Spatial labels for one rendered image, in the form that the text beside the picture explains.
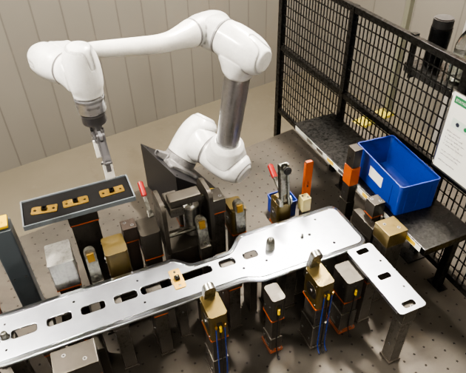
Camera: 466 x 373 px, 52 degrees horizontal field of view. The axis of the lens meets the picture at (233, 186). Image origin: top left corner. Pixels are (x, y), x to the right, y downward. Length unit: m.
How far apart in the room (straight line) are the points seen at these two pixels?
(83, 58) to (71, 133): 2.72
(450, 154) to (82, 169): 2.83
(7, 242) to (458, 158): 1.55
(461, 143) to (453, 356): 0.73
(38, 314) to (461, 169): 1.47
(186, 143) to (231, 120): 0.34
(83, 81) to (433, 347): 1.46
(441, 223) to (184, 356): 1.02
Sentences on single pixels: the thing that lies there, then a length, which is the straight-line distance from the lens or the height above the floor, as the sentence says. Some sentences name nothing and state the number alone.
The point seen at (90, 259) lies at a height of 1.08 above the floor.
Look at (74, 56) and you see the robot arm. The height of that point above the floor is 1.67.
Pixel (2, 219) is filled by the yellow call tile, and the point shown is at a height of 1.16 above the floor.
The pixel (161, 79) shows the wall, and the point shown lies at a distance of 4.22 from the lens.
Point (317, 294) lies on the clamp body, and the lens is 1.55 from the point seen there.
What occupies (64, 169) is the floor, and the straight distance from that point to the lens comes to 3.94.
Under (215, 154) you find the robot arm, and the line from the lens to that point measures 2.06.
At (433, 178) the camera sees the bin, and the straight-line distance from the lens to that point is 1.86.
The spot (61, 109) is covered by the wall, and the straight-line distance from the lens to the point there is 3.99.
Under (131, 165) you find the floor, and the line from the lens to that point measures 3.83.
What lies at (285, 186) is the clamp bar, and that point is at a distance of 1.73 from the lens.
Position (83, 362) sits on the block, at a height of 1.03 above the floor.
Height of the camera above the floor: 2.20
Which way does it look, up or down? 39 degrees down
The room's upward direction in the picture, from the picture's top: 2 degrees counter-clockwise
